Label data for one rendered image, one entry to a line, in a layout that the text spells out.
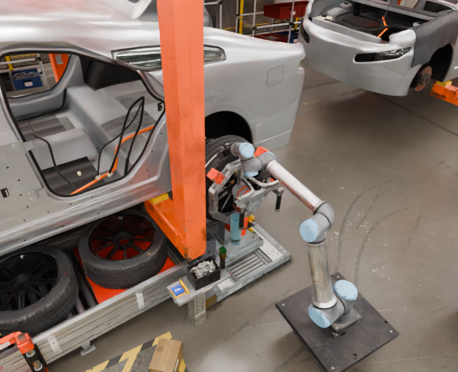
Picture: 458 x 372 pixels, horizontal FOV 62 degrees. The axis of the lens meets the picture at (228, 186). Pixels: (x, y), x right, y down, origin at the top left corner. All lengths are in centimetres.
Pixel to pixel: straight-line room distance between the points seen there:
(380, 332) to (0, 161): 259
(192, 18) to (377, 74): 325
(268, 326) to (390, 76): 314
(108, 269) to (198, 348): 87
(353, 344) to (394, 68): 314
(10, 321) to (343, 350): 209
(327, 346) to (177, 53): 201
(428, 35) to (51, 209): 411
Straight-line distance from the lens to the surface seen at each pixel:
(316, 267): 231
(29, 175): 254
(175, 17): 187
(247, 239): 334
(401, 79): 493
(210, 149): 273
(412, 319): 348
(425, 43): 492
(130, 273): 286
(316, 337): 277
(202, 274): 266
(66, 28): 250
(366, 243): 389
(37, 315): 279
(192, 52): 196
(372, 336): 288
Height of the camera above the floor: 262
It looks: 38 degrees down
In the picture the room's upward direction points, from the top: 2 degrees clockwise
